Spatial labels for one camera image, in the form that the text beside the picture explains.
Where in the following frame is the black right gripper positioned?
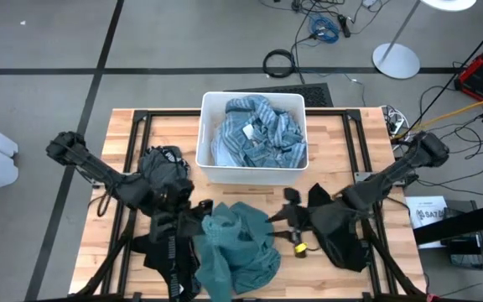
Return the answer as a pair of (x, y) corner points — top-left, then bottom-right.
(267, 200), (322, 248)

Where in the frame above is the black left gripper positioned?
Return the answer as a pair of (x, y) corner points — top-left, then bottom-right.
(148, 180), (215, 244)

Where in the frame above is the green dotted shirt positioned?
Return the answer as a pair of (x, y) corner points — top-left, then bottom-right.
(193, 200), (283, 302)

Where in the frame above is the dark grey garment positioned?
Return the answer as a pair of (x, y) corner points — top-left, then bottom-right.
(137, 144), (193, 198)

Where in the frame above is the plain black garment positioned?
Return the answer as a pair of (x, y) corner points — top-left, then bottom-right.
(307, 182), (371, 273)

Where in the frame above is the white perforated plastic basket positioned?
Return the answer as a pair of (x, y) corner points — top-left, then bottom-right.
(195, 91), (310, 186)

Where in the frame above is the light blue denim garment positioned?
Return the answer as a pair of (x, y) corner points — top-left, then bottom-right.
(210, 94), (309, 169)

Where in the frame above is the black Puma garment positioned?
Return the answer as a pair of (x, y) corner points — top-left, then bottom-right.
(131, 232), (203, 302)

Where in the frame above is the black floor vent grate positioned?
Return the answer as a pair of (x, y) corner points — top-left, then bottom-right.
(222, 82), (335, 108)

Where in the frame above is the white printed paper sheet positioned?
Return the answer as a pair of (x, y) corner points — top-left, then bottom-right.
(404, 195), (449, 249)

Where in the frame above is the white power strip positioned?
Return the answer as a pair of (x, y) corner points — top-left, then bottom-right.
(385, 105), (410, 136)

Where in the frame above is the black metal stand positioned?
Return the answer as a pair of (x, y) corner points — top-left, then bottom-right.
(413, 198), (483, 302)

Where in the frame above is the thin black pole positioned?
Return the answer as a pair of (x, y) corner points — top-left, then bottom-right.
(418, 8), (483, 121)

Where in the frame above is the red power station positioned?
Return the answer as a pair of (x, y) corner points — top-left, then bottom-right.
(454, 40), (483, 102)

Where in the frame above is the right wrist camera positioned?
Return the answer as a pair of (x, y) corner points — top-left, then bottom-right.
(283, 187), (304, 207)

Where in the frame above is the black cable coil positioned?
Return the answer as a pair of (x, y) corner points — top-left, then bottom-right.
(262, 48), (298, 79)

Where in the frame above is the blue cable coil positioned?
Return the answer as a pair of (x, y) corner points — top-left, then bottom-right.
(309, 14), (341, 44)

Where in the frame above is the yellow cable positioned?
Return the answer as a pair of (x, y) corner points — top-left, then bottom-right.
(394, 92), (483, 139)

